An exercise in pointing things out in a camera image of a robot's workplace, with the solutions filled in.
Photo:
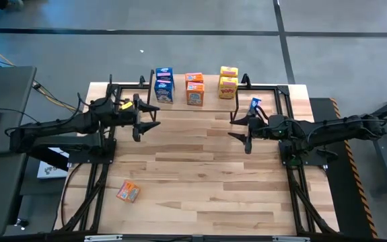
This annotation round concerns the black mat with hazard stripe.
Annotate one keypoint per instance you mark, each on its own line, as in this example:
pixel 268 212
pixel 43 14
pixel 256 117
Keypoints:
pixel 321 111

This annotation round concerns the black caster wheel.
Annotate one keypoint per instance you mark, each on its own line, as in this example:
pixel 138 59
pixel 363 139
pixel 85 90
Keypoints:
pixel 21 223

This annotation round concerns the wooden shelf with black legs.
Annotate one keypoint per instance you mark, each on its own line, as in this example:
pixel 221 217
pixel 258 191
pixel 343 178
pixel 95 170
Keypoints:
pixel 179 106

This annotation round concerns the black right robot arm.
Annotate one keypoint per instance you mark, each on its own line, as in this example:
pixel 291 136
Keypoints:
pixel 331 132

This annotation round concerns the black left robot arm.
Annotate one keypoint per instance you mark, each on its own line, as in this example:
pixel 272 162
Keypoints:
pixel 62 129

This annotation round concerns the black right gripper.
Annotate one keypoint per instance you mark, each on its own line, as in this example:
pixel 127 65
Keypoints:
pixel 260 129

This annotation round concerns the silver aluminium bracket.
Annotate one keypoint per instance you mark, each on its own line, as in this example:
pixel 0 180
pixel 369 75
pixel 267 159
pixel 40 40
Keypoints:
pixel 103 238
pixel 290 239

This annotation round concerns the yellow Corn Pops cereal box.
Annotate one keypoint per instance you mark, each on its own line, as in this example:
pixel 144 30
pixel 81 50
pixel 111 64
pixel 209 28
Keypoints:
pixel 229 71
pixel 227 89

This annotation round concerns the black aluminium table frame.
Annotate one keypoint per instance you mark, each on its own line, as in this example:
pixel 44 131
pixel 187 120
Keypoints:
pixel 283 89

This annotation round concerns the orange Frosted Mini Wheats box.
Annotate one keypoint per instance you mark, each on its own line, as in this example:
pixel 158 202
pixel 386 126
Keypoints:
pixel 194 77
pixel 128 191
pixel 195 95

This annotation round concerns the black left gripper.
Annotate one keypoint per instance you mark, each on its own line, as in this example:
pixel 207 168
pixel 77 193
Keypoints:
pixel 124 116

